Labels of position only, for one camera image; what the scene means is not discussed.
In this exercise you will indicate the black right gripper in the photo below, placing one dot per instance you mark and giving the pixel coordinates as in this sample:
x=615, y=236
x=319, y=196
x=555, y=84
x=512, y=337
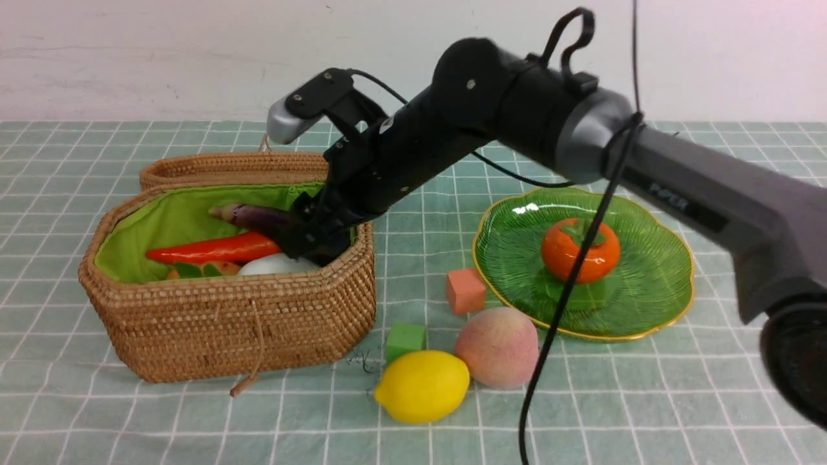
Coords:
x=368, y=175

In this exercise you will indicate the dark purple eggplant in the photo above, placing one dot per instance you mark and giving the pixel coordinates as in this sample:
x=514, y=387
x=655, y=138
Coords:
x=267, y=221

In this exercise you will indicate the white radish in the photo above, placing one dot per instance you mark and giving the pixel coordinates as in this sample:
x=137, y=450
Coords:
x=277, y=264

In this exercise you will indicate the orange carrot with leaves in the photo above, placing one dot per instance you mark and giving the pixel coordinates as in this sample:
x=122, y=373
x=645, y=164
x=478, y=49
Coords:
x=242, y=248

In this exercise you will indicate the pink peach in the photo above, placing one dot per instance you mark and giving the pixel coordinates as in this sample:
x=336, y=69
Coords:
x=500, y=347

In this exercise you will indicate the yellow lemon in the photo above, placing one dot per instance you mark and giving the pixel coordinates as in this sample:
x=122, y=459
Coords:
x=422, y=387

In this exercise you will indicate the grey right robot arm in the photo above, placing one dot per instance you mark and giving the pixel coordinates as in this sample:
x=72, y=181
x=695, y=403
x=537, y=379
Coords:
x=772, y=225

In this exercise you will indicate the woven basket lid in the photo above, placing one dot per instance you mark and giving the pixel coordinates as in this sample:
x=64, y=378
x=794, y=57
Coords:
x=262, y=166

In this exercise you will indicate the orange foam cube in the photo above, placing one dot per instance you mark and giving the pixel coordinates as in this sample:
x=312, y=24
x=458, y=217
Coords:
x=465, y=291

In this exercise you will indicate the green foam cube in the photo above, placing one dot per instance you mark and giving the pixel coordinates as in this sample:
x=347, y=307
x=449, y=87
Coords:
x=402, y=339

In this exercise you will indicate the woven rattan basket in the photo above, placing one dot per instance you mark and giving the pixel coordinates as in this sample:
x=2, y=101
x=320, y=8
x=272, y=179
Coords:
x=178, y=330

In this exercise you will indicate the green glass plate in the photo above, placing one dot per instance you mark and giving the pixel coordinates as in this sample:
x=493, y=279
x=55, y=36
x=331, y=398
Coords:
x=649, y=289

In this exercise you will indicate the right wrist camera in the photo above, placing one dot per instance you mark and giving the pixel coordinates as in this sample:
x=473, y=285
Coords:
x=330, y=94

